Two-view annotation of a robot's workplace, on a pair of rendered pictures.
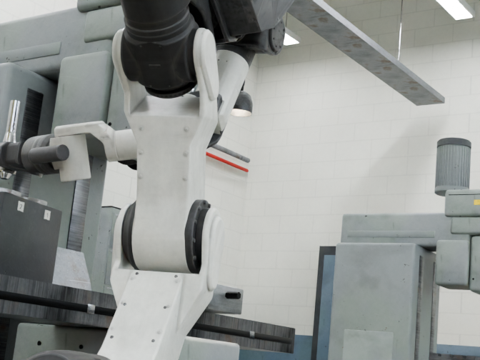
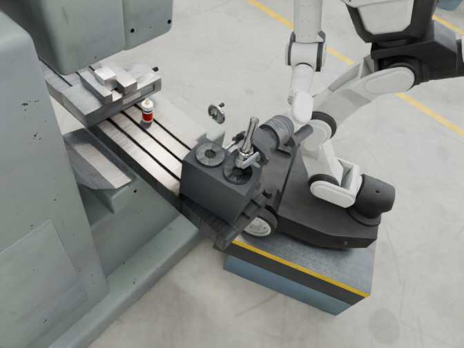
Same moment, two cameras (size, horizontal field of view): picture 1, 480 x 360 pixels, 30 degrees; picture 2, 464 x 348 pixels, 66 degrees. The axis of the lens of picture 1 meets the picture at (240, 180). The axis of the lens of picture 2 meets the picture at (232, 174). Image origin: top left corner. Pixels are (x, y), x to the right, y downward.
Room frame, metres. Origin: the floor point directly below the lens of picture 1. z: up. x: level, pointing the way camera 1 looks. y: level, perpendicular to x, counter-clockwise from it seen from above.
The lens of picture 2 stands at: (2.15, 1.19, 1.95)
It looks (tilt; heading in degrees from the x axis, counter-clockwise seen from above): 53 degrees down; 261
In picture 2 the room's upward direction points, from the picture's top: 17 degrees clockwise
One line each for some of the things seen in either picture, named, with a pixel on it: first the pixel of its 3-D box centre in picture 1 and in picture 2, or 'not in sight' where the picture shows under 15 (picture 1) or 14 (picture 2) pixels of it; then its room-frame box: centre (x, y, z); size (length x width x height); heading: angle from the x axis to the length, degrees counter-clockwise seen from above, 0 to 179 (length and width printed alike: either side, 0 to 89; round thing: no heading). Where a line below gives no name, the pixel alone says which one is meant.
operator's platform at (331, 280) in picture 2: not in sight; (295, 224); (1.55, 0.16, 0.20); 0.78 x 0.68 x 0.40; 166
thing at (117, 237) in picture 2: not in sight; (142, 189); (2.41, 0.24, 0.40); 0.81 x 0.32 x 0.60; 55
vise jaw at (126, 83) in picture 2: not in sight; (119, 76); (2.51, 0.12, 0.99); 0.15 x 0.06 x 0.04; 142
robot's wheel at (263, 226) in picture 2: not in sight; (255, 221); (1.85, 0.36, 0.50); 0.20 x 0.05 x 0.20; 166
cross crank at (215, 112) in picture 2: not in sight; (211, 117); (2.14, -0.15, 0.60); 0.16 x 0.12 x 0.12; 55
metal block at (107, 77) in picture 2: not in sight; (105, 79); (2.55, 0.17, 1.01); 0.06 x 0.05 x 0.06; 142
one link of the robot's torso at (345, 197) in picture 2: not in sight; (335, 179); (1.52, 0.17, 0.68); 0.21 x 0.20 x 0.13; 166
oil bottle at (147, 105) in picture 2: not in sight; (147, 109); (2.38, 0.23, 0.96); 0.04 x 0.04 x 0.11
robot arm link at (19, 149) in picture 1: (31, 157); (264, 140); (1.98, 0.47, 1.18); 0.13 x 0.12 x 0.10; 140
